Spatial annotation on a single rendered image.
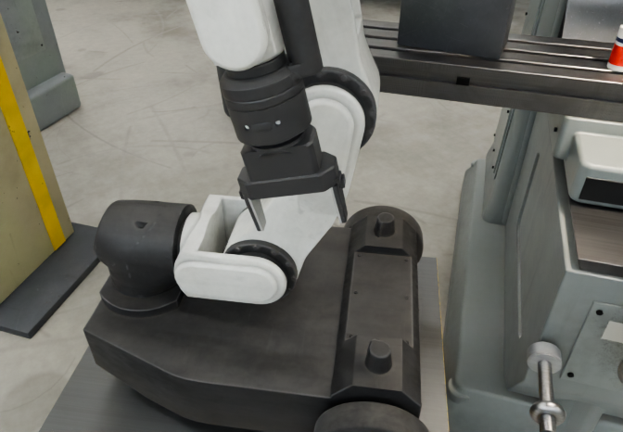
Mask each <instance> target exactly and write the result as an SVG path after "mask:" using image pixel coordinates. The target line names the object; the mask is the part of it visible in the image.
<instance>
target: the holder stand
mask: <svg viewBox="0 0 623 432"><path fill-rule="evenodd" d="M515 3H516V0H401V3H400V22H399V31H398V42H397V44H400V45H407V46H412V47H419V48H425V49H431V50H438V51H444V52H451V53H456V54H463V55H469V56H476V57H487V58H494V59H500V58H501V56H502V52H503V49H504V48H505V45H506V43H507V41H508V36H509V31H510V28H511V23H512V19H513V15H514V11H515Z"/></svg>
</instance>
